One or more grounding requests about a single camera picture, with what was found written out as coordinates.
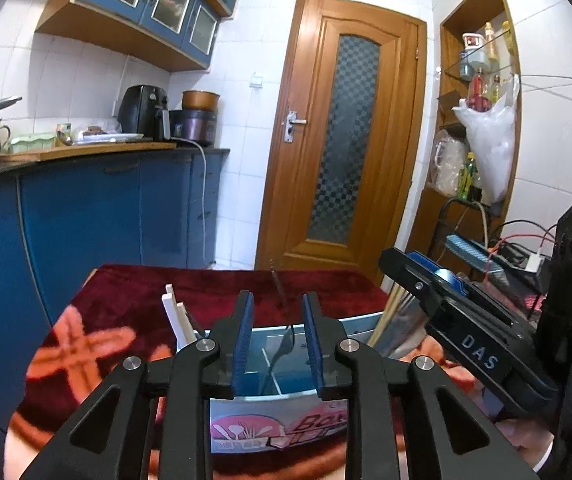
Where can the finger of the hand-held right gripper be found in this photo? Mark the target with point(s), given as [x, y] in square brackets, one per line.
[410, 277]
[440, 272]

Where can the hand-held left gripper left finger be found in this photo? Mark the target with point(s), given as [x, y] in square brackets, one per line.
[243, 345]

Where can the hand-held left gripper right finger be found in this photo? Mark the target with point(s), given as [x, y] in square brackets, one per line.
[314, 345]

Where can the metal fork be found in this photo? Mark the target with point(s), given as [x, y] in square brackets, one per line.
[277, 352]

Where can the light blue utensil box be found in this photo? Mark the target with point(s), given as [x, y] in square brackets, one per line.
[296, 382]

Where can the wooden chopstick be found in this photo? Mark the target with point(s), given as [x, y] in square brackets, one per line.
[383, 320]

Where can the person's right forearm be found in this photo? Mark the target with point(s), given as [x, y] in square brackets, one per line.
[543, 470]

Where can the person's right hand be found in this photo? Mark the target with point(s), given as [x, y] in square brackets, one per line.
[520, 440]

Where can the blue striped flat device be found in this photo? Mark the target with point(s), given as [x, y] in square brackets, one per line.
[470, 250]

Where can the black metal cart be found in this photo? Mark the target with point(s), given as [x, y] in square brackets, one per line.
[440, 230]

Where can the green bottles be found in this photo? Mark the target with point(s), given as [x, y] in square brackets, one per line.
[468, 175]

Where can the clear bag on shelf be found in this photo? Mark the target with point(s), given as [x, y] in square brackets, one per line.
[448, 160]

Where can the red and cream floral blanket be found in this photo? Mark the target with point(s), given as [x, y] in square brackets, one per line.
[116, 300]

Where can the white plastic bag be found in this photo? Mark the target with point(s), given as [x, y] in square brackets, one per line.
[490, 145]

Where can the wooden door with glass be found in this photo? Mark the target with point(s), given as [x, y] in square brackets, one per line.
[345, 135]

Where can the blue kitchen base cabinet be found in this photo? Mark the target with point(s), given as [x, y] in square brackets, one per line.
[91, 210]

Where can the red and white container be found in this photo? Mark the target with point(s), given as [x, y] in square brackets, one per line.
[473, 42]

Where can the yellow bottle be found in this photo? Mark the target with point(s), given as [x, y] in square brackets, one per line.
[489, 42]

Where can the white plate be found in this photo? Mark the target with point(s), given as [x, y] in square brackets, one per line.
[111, 137]

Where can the brown pot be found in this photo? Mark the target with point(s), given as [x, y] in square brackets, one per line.
[201, 100]

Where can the wooden cutting board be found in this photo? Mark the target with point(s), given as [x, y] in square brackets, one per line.
[86, 149]

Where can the black air fryer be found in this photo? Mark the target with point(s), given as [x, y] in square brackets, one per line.
[143, 110]

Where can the green container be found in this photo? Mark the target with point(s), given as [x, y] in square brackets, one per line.
[31, 141]

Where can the wooden wall niche shelf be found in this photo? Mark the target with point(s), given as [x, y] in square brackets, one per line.
[450, 25]

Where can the white wall switch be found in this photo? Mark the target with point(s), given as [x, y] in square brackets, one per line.
[257, 80]

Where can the blue wall cabinet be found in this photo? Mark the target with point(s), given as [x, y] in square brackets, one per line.
[141, 0]

